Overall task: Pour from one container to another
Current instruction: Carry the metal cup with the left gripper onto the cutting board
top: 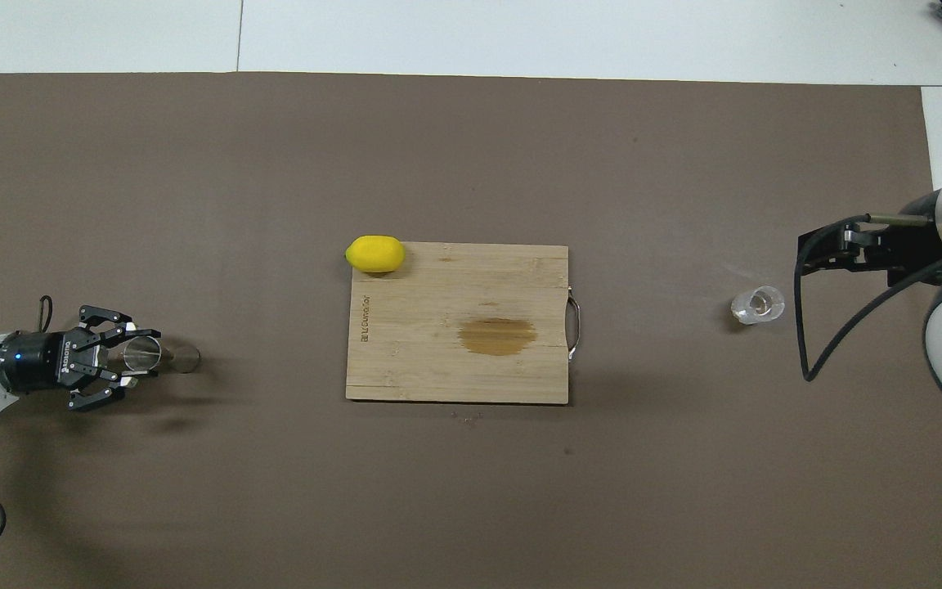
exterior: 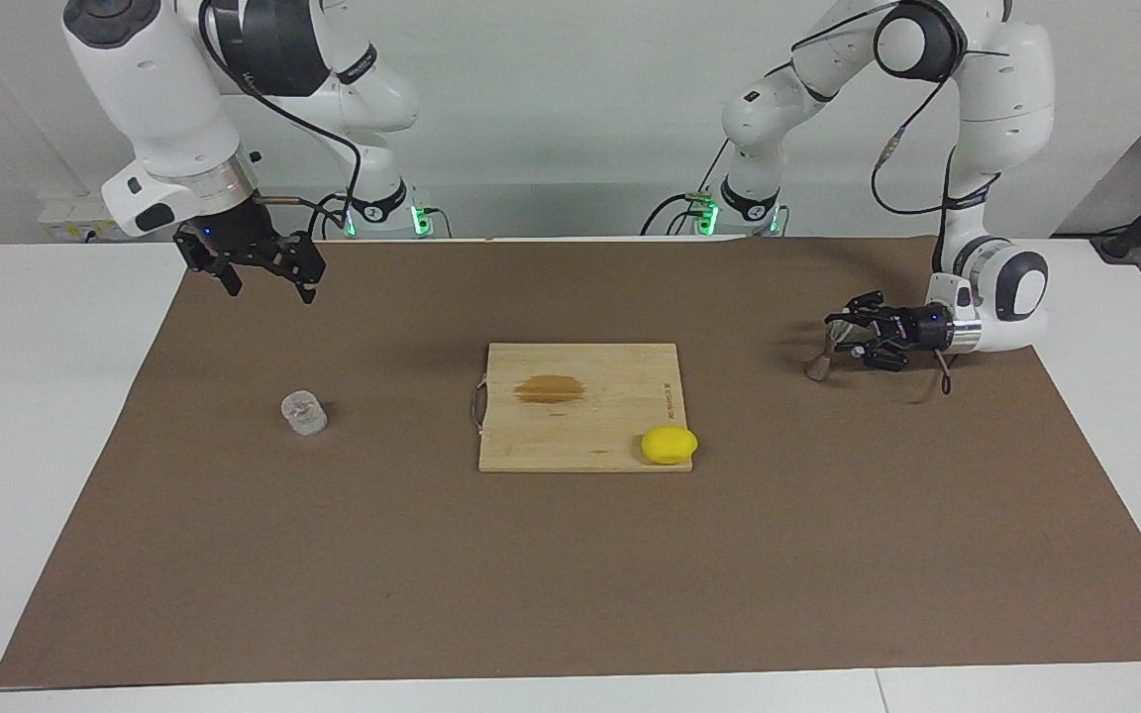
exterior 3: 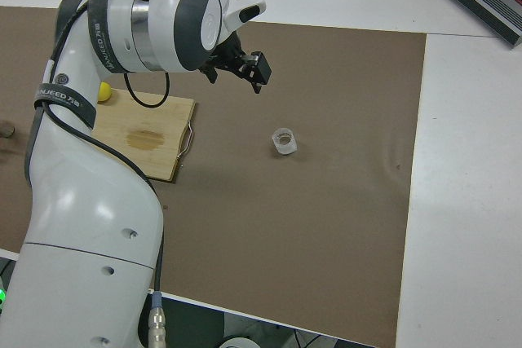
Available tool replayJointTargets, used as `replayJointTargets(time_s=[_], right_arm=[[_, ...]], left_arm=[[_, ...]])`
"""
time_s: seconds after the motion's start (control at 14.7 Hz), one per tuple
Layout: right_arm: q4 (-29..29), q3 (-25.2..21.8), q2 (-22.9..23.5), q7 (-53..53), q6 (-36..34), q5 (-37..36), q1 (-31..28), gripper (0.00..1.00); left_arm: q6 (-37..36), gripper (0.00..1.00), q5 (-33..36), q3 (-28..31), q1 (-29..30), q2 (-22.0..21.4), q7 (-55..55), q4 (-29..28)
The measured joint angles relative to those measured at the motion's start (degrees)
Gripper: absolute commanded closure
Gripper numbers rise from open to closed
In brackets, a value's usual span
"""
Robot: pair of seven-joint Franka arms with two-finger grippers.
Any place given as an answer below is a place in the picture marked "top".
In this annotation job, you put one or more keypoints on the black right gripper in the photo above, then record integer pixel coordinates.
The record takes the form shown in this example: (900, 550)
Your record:
(917, 245)

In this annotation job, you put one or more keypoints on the brown table mat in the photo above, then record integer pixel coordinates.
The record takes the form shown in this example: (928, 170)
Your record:
(438, 147)

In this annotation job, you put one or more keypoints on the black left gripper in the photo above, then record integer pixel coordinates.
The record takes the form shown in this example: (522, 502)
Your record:
(38, 360)

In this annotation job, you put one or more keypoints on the small clear glass cup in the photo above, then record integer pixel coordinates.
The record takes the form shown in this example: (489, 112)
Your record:
(757, 305)

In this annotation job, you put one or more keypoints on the wooden cutting board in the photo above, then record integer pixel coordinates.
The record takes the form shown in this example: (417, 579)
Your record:
(422, 343)

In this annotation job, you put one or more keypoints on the yellow lemon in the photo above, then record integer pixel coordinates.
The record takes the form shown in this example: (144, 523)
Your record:
(374, 254)

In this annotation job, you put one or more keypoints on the metal jigger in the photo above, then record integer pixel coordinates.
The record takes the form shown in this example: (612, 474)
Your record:
(144, 356)

